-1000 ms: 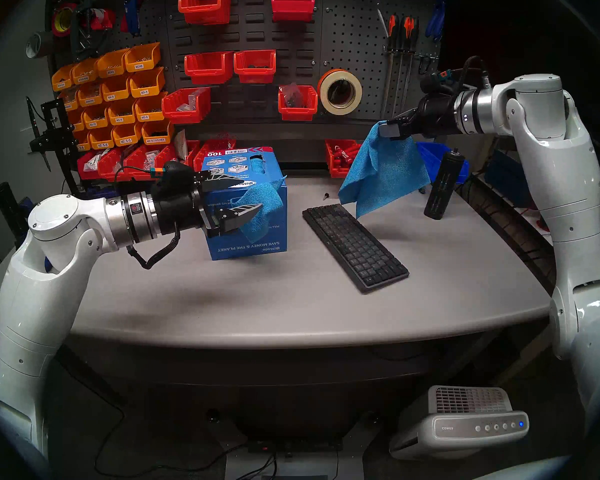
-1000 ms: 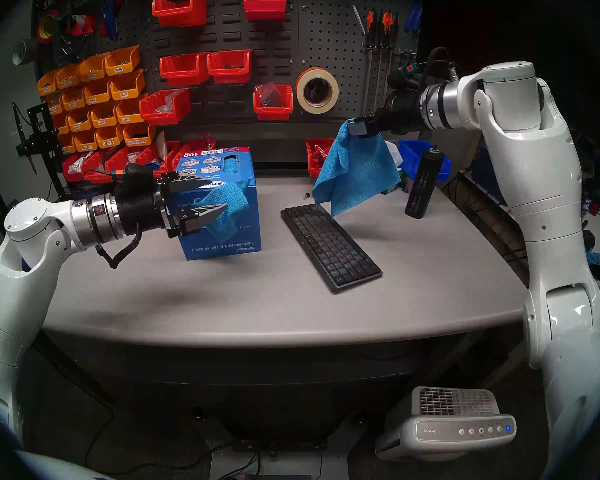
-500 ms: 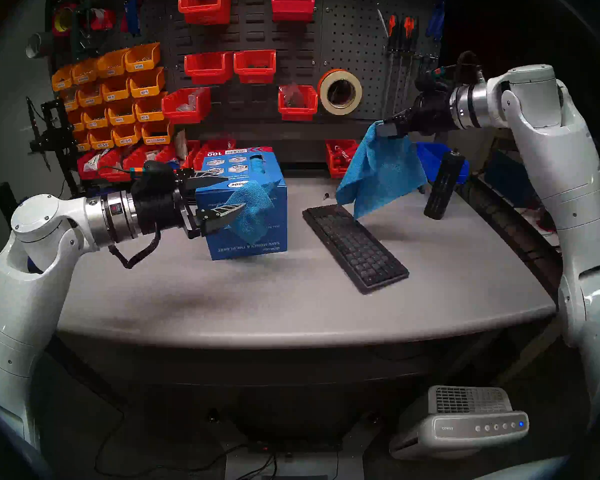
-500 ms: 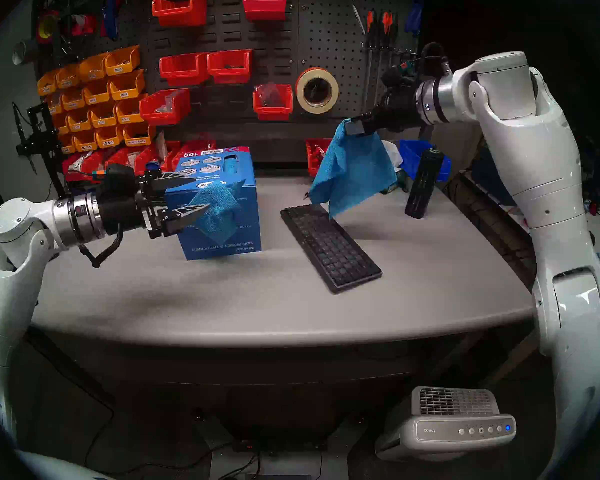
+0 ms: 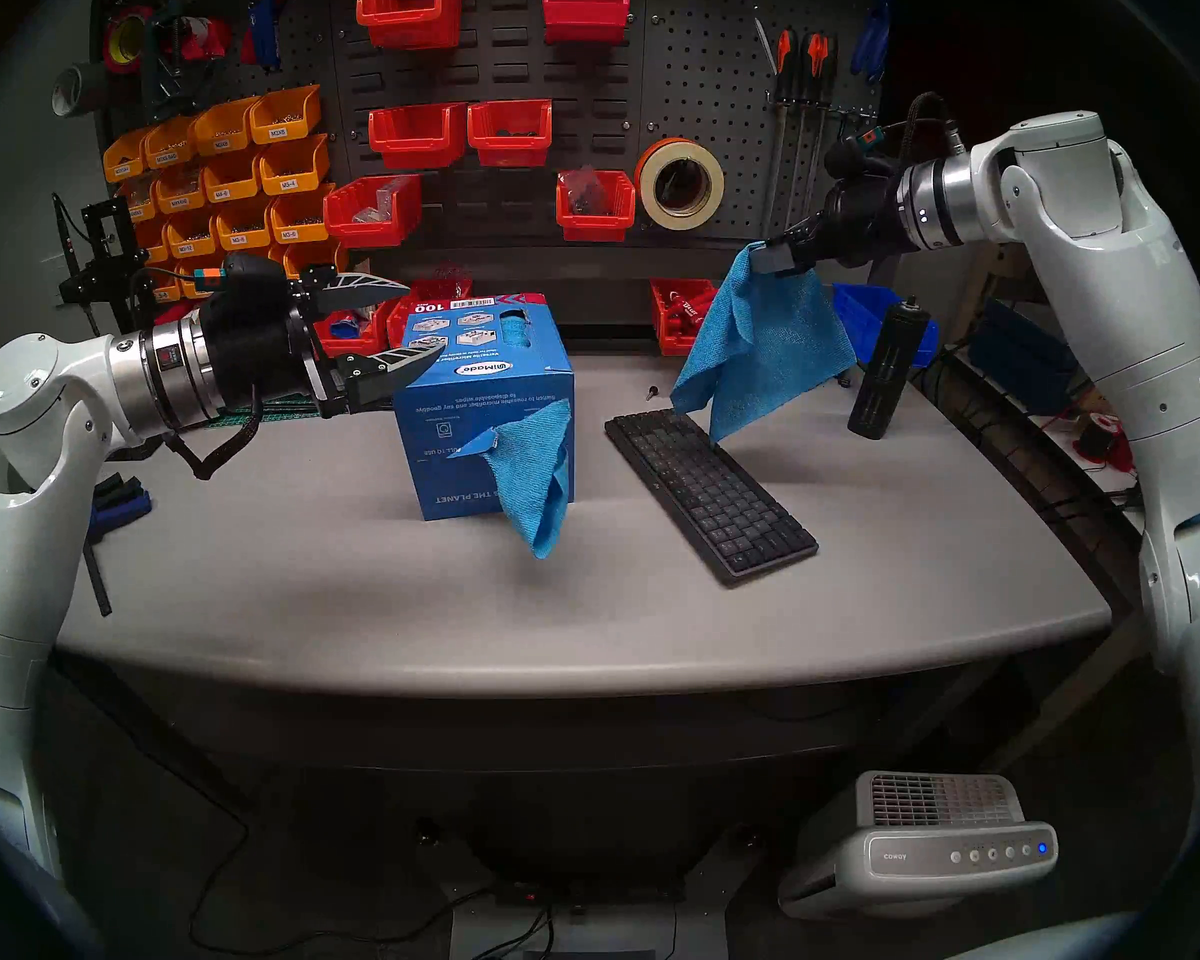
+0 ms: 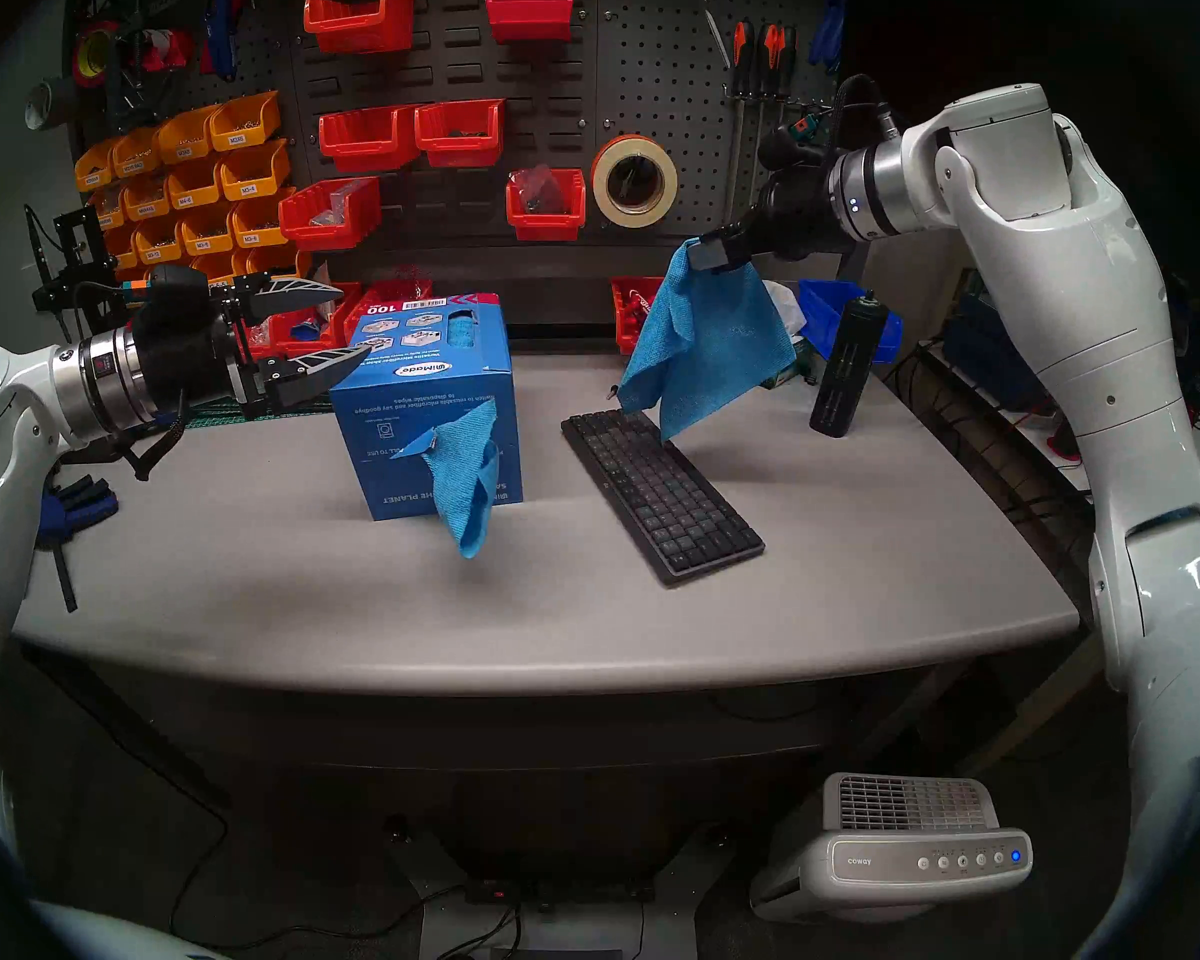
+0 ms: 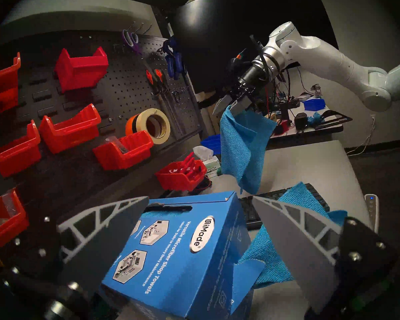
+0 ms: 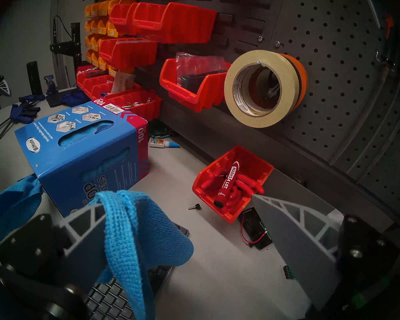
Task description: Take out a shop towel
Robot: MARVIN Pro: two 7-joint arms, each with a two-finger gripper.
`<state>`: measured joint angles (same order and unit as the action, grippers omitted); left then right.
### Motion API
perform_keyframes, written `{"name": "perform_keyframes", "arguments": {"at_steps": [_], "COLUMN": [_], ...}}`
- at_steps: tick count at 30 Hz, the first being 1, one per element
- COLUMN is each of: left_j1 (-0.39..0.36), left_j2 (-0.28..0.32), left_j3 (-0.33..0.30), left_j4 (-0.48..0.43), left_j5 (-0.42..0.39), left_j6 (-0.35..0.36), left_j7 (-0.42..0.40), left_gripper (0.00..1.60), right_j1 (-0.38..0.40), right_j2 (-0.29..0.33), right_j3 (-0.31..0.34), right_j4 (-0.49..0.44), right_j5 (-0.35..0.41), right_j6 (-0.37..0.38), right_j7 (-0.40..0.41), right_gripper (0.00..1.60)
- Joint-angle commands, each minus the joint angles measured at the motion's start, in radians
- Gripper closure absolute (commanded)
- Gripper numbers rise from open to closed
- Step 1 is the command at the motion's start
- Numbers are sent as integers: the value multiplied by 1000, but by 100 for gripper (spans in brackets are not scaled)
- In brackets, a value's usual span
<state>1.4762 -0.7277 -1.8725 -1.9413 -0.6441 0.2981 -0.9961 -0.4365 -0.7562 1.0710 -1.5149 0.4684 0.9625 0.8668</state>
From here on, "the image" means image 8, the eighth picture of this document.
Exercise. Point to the orange tape roll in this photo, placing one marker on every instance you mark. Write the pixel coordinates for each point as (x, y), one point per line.
(301, 79)

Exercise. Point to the beige masking tape roll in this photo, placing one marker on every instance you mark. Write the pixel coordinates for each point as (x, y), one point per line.
(266, 56)

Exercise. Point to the red plastic storage bin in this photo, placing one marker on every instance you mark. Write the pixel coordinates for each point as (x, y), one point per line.
(93, 81)
(120, 17)
(180, 22)

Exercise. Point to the black computer keyboard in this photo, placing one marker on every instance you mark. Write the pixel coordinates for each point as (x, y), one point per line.
(113, 302)

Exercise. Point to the small black screw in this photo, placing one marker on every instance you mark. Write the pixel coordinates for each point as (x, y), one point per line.
(194, 207)

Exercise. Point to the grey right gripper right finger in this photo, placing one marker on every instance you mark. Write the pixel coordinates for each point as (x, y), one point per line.
(296, 246)

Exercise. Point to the small green terminal block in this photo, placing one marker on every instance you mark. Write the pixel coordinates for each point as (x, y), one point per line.
(289, 272)

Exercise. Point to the red Marks-A-Lot marker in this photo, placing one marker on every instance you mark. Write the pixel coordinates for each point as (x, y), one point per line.
(228, 182)

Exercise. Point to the black rectangular block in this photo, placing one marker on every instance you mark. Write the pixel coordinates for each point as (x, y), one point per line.
(34, 77)

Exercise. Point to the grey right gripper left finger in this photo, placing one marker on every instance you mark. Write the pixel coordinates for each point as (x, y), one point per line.
(80, 249)

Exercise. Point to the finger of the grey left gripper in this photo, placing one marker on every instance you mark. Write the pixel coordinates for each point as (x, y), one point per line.
(3, 88)

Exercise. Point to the blue shop towel box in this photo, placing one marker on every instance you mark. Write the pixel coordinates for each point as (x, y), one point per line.
(86, 162)

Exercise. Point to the red bin with markers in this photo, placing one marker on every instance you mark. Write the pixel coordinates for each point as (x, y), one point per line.
(256, 166)

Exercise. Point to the dark grey pegboard panel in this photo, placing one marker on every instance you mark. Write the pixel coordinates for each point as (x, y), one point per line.
(336, 72)

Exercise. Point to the blue microfiber shop towel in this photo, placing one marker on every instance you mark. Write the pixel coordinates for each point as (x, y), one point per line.
(13, 206)
(143, 236)

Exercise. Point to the red bin with black parts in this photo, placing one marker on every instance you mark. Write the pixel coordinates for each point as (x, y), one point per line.
(203, 92)

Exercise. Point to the black metal stand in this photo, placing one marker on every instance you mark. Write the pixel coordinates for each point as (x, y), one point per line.
(66, 47)

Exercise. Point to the white glue tube blue cap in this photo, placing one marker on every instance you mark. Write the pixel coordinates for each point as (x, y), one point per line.
(158, 143)

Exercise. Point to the blue black bar clamp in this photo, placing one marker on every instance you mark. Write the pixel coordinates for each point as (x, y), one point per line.
(23, 111)
(51, 89)

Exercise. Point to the yellow small parts bin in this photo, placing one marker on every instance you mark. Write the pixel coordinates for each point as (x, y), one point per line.
(102, 63)
(96, 42)
(104, 7)
(102, 26)

